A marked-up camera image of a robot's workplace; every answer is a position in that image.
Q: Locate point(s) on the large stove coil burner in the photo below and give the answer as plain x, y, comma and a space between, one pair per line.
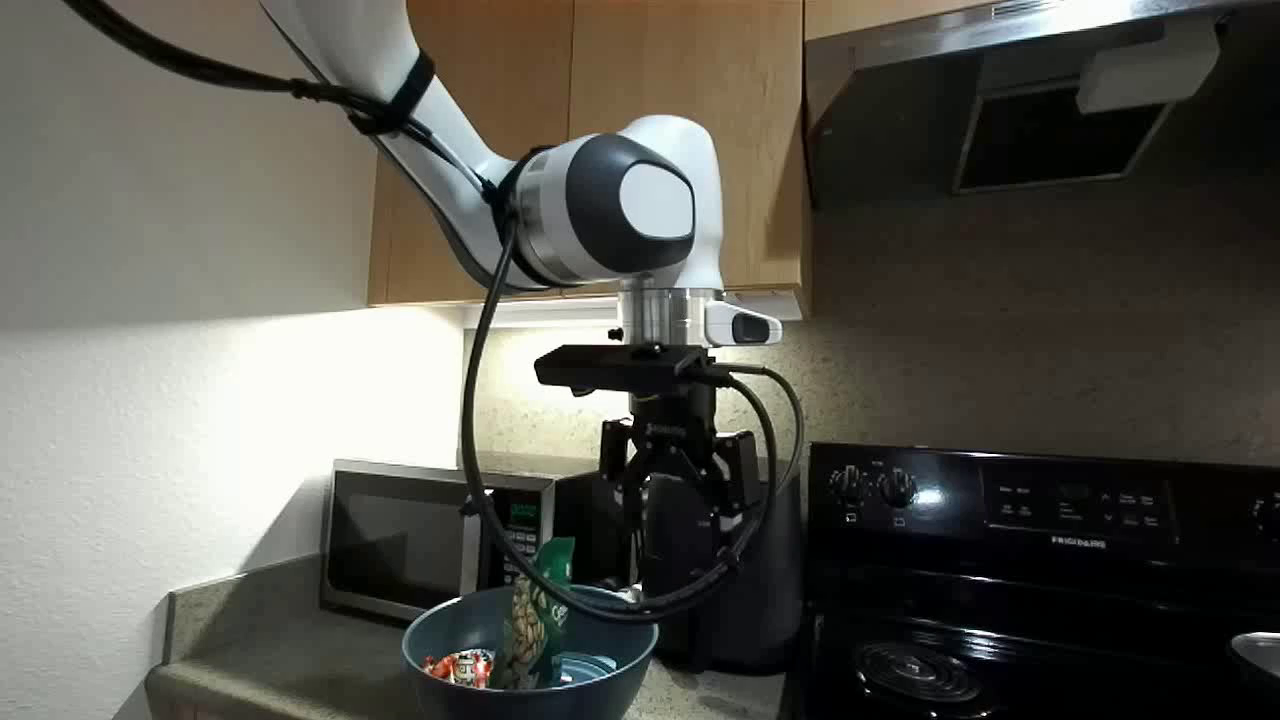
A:
921, 673

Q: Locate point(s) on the green pistachio sachet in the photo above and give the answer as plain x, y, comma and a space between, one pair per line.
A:
533, 613

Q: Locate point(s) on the under cabinet light strip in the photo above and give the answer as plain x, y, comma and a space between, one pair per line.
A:
533, 308

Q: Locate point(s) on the black stove knob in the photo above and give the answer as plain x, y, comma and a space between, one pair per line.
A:
851, 482
899, 484

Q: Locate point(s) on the black electric stove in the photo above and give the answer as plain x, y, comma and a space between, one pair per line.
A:
1066, 600

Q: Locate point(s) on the dark grey countertop appliance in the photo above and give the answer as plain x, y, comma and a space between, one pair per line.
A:
780, 600

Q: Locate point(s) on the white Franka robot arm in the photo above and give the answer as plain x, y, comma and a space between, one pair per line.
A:
402, 52

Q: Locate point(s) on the white hood lamp cover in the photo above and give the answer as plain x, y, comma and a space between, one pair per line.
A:
1145, 65

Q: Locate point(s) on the steel range hood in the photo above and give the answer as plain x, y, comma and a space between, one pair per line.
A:
880, 123

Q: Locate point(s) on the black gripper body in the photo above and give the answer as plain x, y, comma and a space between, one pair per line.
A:
682, 443

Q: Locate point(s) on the blue bowl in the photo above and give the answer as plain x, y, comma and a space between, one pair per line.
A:
454, 700

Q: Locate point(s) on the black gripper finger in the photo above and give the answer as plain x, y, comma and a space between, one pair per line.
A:
644, 533
728, 527

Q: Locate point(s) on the wooden wall cabinet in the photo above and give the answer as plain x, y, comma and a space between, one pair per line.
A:
746, 83

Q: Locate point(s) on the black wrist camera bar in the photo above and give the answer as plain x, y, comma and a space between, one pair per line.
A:
600, 367

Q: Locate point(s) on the grey metal pan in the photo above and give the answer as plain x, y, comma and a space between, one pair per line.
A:
1263, 654

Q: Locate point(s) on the black steel microwave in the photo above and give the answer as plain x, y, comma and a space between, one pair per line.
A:
393, 533

